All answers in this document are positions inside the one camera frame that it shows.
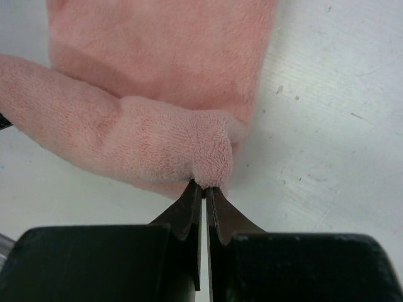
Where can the light pink towel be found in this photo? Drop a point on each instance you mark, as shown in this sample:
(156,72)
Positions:
(150,93)

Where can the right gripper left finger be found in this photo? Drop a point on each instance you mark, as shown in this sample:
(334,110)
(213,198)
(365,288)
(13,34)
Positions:
(184,217)

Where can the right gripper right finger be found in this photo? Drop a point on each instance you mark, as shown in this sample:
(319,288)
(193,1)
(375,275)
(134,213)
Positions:
(224,221)

